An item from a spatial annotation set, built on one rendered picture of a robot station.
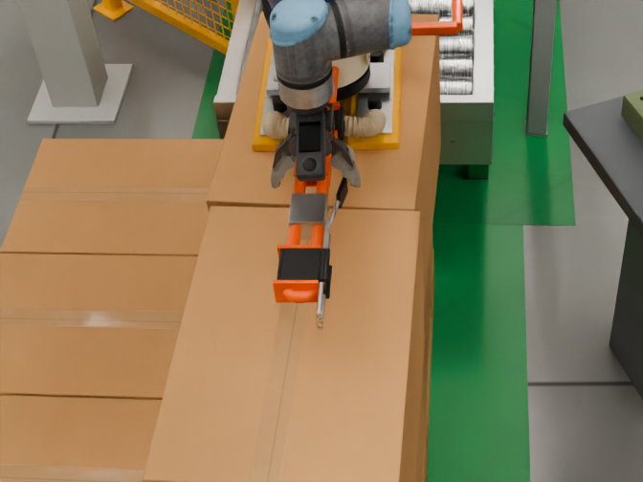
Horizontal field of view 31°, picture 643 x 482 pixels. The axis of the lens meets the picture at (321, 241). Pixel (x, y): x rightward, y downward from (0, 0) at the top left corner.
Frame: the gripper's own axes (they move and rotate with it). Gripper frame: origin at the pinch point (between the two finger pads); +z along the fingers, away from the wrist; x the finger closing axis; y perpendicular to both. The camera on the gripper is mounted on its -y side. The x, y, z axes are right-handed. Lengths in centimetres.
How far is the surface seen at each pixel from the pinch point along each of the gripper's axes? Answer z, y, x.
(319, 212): -1.1, -6.4, -1.0
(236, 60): 48, 98, 32
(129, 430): 53, -14, 41
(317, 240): -0.5, -12.3, -1.1
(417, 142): 12.9, 26.5, -17.1
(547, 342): 108, 51, -49
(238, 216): 13.3, 6.8, 16.2
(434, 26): -1.0, 44.9, -20.6
